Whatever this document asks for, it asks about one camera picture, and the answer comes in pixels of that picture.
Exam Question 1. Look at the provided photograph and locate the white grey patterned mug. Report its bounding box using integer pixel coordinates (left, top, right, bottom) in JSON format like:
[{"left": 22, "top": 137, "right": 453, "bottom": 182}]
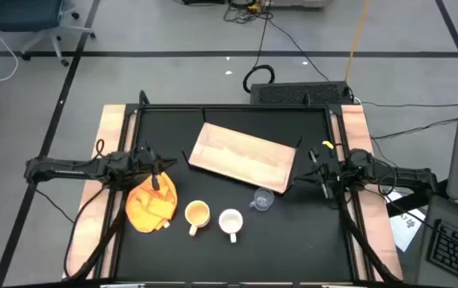
[{"left": 217, "top": 207, "right": 245, "bottom": 244}]

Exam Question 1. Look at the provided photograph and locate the yellow cable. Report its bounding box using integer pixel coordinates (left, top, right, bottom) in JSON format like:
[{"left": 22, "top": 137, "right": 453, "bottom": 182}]
[{"left": 344, "top": 0, "right": 371, "bottom": 83}]

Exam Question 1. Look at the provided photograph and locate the wooden cutting board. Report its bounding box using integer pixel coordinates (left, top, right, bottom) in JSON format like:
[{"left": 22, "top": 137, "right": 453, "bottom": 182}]
[{"left": 180, "top": 122, "right": 305, "bottom": 196}]

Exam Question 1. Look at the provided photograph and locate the white box device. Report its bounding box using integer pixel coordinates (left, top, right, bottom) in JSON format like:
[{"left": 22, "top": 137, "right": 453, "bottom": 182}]
[{"left": 269, "top": 0, "right": 334, "bottom": 10}]

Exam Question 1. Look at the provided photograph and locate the peach plastic mug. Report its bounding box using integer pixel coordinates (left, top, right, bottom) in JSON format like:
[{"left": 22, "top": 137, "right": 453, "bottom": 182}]
[{"left": 184, "top": 199, "right": 212, "bottom": 238}]

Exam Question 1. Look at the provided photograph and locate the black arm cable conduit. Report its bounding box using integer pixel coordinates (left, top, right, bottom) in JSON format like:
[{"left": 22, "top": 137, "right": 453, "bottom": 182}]
[
  {"left": 63, "top": 187, "right": 129, "bottom": 281},
  {"left": 334, "top": 191, "right": 402, "bottom": 284}
]

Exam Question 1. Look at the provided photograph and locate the grey blue office chair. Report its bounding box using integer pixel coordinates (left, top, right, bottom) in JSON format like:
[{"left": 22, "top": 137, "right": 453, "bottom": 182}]
[{"left": 0, "top": 0, "right": 97, "bottom": 68}]

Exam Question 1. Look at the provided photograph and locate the black computer case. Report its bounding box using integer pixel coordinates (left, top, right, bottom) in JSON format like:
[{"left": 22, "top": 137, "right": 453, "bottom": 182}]
[{"left": 249, "top": 80, "right": 355, "bottom": 106}]

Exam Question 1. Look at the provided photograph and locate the white paper sheet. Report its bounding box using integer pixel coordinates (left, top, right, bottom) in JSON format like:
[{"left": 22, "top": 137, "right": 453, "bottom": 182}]
[{"left": 384, "top": 190, "right": 428, "bottom": 254}]

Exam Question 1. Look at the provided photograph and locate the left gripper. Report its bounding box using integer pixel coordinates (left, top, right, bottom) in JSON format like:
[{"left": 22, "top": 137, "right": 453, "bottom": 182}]
[{"left": 131, "top": 143, "right": 179, "bottom": 191}]

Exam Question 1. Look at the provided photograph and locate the orange cloth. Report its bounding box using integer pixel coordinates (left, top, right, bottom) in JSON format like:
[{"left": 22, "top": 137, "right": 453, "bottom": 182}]
[{"left": 125, "top": 171, "right": 179, "bottom": 234}]

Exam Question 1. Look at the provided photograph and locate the black aluminium table frame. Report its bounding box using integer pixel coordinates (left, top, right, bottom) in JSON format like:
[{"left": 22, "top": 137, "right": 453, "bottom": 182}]
[{"left": 94, "top": 90, "right": 377, "bottom": 288}]

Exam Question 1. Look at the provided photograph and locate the clear glass cup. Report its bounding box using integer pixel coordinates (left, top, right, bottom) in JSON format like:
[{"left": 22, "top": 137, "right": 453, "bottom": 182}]
[{"left": 248, "top": 187, "right": 276, "bottom": 212}]

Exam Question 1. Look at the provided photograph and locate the black coiled cable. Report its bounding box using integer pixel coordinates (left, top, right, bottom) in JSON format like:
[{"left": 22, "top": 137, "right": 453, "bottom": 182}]
[{"left": 242, "top": 0, "right": 277, "bottom": 94}]

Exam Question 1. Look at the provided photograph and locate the black floor cable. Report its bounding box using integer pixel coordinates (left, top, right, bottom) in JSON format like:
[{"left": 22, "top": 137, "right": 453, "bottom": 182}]
[
  {"left": 269, "top": 19, "right": 332, "bottom": 83},
  {"left": 358, "top": 99, "right": 458, "bottom": 109},
  {"left": 369, "top": 118, "right": 458, "bottom": 142}
]

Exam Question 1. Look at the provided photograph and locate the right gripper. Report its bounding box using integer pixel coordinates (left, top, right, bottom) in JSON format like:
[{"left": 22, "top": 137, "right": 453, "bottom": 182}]
[{"left": 309, "top": 146, "right": 350, "bottom": 200}]

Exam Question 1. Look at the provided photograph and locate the tangle of cables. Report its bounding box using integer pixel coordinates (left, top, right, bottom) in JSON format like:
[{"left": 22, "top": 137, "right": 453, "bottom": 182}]
[{"left": 223, "top": 0, "right": 274, "bottom": 25}]

